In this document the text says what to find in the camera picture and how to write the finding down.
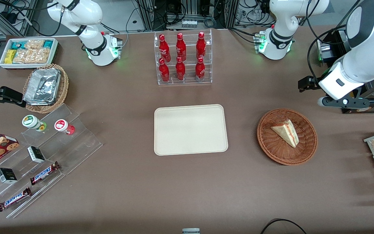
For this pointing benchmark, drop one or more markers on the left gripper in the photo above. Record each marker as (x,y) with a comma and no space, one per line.
(311,83)

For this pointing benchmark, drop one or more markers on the triangle sandwich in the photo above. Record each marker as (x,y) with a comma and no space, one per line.
(287,134)

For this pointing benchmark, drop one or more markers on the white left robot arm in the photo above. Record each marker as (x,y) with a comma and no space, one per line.
(373,58)

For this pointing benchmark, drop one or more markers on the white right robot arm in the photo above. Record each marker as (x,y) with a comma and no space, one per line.
(76,13)

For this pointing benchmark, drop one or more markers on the light wicker basket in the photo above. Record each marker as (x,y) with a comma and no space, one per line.
(62,91)

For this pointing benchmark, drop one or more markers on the brown wicker basket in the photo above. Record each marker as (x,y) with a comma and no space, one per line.
(281,154)

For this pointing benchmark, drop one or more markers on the beige plastic tray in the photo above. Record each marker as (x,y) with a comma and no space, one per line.
(190,130)

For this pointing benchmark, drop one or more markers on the white rectangular snack bin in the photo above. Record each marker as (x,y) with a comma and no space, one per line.
(3,65)

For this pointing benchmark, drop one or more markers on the green lid cup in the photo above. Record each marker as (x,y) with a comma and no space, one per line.
(31,122)

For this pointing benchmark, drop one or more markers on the yellow snack pack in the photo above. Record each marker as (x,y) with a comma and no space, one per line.
(10,56)

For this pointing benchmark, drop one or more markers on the silver foil packets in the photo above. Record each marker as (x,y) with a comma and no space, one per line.
(42,86)

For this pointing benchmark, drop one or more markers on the black food warmer machine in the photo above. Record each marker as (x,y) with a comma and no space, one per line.
(339,42)

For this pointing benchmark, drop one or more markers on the teal snack pack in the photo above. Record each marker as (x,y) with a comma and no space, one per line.
(17,45)
(48,43)

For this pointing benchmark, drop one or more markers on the small black box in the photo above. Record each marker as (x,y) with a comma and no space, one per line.
(36,154)
(6,175)

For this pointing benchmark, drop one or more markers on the red lid cup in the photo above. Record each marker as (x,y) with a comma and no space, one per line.
(62,125)

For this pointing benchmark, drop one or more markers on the snickers chocolate bar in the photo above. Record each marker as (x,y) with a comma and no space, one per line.
(14,199)
(44,173)

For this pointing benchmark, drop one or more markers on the clear acrylic step display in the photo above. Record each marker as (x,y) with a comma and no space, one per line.
(76,143)

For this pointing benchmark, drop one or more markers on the red cola bottle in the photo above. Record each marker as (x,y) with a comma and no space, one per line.
(164,47)
(164,71)
(200,69)
(180,47)
(201,45)
(180,69)

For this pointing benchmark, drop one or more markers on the white power strip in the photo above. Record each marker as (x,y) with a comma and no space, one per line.
(189,23)

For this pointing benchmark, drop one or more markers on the clear acrylic bottle rack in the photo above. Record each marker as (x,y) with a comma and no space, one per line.
(174,82)

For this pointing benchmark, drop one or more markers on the small grey box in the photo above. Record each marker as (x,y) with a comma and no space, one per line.
(191,231)

